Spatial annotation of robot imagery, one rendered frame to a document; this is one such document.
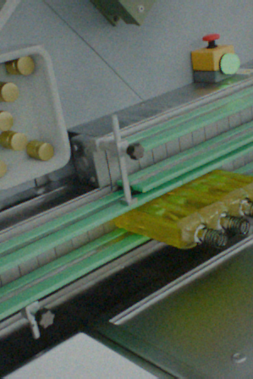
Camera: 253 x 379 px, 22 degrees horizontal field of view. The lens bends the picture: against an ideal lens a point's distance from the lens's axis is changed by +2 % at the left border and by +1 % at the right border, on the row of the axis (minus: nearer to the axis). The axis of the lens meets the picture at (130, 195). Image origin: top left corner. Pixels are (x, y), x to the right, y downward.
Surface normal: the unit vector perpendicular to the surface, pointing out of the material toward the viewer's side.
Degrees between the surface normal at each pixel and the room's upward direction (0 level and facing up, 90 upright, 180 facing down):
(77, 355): 90
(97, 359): 90
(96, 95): 0
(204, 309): 90
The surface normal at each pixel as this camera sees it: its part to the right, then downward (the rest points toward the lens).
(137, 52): 0.64, 0.18
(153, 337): -0.16, -0.92
